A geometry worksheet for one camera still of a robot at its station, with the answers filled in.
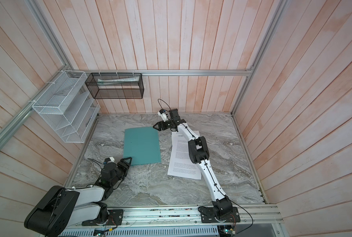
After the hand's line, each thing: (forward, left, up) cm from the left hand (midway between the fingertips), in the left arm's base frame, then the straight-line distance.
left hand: (132, 162), depth 89 cm
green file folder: (+16, -3, -5) cm, 18 cm away
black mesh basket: (+50, +16, +21) cm, 57 cm away
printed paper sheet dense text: (+1, -30, -4) cm, 30 cm away
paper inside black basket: (+39, +19, +31) cm, 54 cm away
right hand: (+31, -12, 0) cm, 33 cm away
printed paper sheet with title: (+9, -30, +15) cm, 35 cm away
